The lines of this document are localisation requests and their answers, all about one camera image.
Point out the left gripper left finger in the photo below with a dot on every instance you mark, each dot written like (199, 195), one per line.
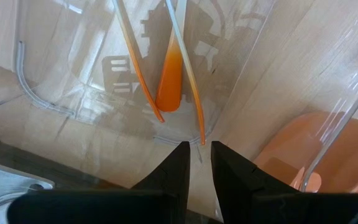
(135, 205)

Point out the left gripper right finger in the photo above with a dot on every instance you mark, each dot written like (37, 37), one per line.
(275, 205)

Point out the orange plastic bin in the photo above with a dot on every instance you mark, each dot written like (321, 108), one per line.
(337, 149)

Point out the clear plastic bin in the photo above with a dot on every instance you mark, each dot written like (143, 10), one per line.
(89, 77)

